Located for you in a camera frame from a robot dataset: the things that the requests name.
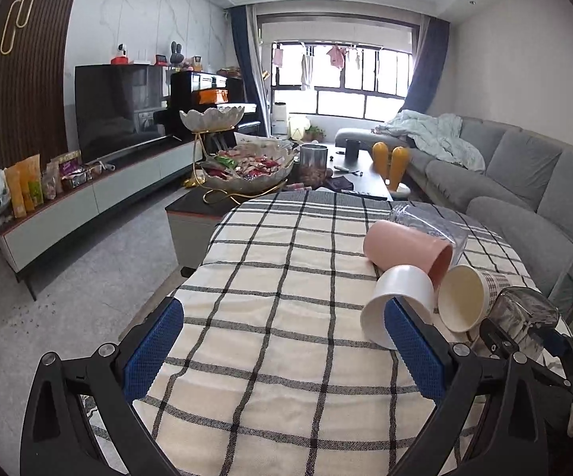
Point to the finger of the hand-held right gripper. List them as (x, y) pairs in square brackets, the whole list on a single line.
[(496, 339), (571, 367)]

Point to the large bowl of snacks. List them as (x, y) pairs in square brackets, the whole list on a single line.
[(252, 168)]

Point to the gold clip wall ornament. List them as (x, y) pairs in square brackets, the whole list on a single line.
[(18, 15)]

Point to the clear jar of nuts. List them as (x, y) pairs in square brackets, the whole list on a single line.
[(313, 166)]

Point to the potted plant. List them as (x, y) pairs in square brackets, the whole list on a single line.
[(315, 134)]

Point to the dark snack bags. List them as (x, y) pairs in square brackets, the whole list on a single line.
[(66, 171)]

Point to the clear glass cup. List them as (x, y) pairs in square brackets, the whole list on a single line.
[(524, 312)]

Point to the white television cabinet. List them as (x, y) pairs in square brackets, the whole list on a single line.
[(93, 208)]

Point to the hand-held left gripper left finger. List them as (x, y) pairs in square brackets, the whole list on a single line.
[(153, 352)]

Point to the black piano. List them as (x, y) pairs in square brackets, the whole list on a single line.
[(187, 82)]

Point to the black television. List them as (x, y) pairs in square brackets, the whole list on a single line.
[(118, 109)]

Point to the black cup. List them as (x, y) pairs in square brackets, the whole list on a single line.
[(352, 151)]

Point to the dark coffee table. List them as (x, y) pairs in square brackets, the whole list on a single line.
[(192, 210)]

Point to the patterned paper cup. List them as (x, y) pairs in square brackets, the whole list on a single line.
[(460, 297)]

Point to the pink hanging garment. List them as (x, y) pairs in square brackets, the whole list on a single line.
[(336, 57), (278, 57)]

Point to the small white petal bowl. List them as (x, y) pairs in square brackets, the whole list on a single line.
[(212, 116)]

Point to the white security camera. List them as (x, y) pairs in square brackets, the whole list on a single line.
[(122, 52)]

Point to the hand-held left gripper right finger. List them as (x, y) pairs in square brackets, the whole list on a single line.
[(415, 352)]

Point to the pink cup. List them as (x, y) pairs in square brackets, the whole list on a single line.
[(400, 248)]

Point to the grey rabbit figurine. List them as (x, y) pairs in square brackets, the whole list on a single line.
[(176, 54)]

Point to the gold bowl stand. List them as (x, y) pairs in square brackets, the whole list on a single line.
[(198, 158)]

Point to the white hanging garment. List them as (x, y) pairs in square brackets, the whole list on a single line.
[(307, 72)]

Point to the white air purifier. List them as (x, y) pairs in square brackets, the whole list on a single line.
[(280, 119)]

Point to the orange snack packets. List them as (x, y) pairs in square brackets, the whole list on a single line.
[(23, 186)]

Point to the pale crumpled blanket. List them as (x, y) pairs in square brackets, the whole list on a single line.
[(440, 134)]

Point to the grey sofa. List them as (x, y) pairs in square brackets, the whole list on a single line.
[(514, 173)]

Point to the black-framed window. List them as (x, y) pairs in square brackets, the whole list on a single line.
[(366, 94)]

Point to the white cup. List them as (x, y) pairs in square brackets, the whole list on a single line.
[(405, 282)]

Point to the orange box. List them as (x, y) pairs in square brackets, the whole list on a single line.
[(210, 96)]

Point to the blue curtain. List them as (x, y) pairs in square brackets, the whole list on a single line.
[(428, 69), (247, 59)]

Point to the clear plastic cup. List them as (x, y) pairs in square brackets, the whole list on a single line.
[(435, 223)]

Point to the checked tablecloth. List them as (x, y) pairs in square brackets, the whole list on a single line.
[(276, 307)]

